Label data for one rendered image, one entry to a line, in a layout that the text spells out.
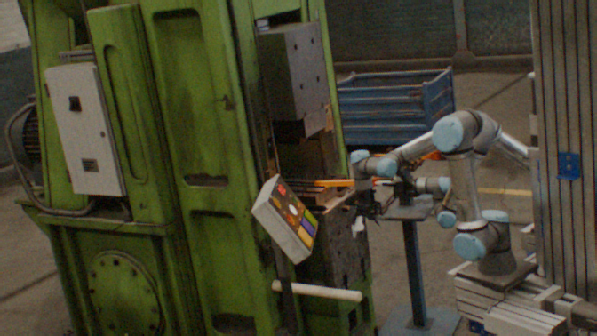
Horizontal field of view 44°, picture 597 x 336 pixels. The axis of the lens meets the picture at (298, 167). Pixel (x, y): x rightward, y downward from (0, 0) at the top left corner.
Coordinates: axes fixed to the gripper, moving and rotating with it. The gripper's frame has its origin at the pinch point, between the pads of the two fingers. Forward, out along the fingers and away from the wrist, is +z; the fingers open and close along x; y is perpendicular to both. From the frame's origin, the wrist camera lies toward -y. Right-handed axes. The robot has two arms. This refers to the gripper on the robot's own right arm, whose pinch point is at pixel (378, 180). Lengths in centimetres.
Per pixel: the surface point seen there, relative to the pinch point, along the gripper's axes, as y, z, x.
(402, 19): 23, 333, 783
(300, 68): -57, 26, -8
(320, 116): -31.6, 26.4, 2.6
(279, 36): -74, 28, -16
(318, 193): 3.6, 28.4, -8.1
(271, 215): -13, 9, -73
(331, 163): 1, 41, 30
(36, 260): 93, 355, 55
